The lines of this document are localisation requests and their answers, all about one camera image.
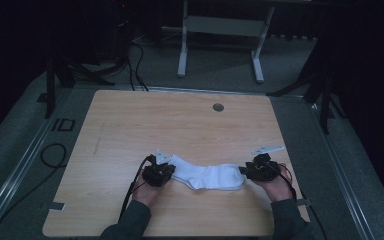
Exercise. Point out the person's left hand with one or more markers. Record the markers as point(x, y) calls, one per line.
point(146, 194)

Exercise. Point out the white desk frame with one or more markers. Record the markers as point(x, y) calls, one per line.
point(223, 26)

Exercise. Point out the black tripod stand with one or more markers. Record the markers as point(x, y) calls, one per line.
point(318, 86)
point(63, 71)

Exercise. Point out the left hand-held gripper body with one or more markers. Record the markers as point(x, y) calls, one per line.
point(157, 173)

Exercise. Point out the grey table grommet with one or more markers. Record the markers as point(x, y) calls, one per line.
point(218, 107)

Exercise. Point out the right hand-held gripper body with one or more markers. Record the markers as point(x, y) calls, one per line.
point(263, 168)

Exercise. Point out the person's right hand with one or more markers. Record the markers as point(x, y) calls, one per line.
point(278, 190)

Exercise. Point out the grey tape piece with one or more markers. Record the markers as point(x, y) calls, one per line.
point(303, 202)

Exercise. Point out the aluminium floor rail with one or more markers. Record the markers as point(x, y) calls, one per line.
point(341, 170)
point(11, 183)

